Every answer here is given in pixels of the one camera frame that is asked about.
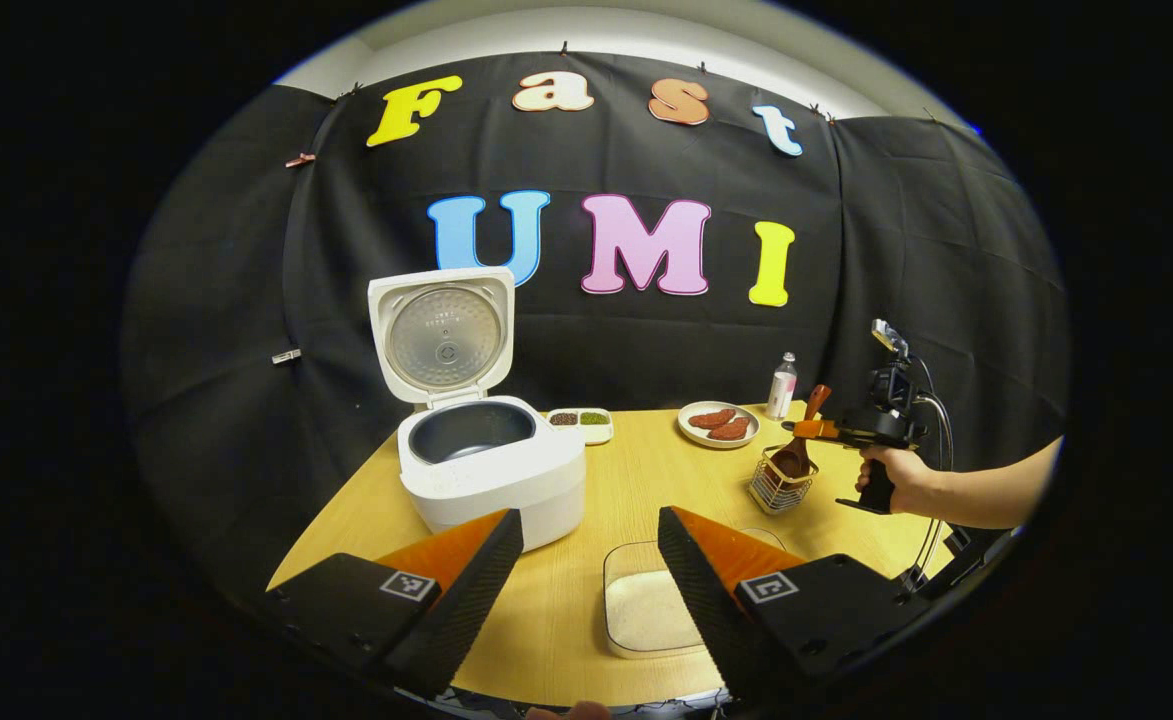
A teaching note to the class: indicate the white clothes peg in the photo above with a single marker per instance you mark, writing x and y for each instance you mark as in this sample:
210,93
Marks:
286,356

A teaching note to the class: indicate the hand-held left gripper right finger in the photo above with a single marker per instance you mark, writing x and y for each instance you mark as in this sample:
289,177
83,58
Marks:
706,605

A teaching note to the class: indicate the white round plate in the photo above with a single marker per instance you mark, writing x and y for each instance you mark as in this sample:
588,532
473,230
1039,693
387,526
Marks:
691,432

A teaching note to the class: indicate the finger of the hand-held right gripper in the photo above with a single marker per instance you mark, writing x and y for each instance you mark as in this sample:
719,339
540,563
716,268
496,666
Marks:
816,429

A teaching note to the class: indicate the brown wooden spoon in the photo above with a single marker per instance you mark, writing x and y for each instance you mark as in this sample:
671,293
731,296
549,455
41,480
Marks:
796,462

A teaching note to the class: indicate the clear container of rice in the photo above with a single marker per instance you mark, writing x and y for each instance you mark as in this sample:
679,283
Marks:
646,610

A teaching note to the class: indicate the white rice cooker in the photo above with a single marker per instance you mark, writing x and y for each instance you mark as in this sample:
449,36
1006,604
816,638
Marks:
506,480

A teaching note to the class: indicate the small bottle with pink label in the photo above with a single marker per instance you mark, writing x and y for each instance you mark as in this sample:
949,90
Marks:
781,390

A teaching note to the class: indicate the red-brown sausage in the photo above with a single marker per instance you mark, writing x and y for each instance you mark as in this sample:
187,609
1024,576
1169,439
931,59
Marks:
730,429
711,418

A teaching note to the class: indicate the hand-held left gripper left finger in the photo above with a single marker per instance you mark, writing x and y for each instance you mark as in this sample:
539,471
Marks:
466,605

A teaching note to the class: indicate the red clothes peg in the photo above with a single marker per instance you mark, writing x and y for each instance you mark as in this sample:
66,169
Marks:
300,159

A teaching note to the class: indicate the white divided dish of beans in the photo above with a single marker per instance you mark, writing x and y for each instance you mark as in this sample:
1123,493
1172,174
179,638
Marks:
579,425

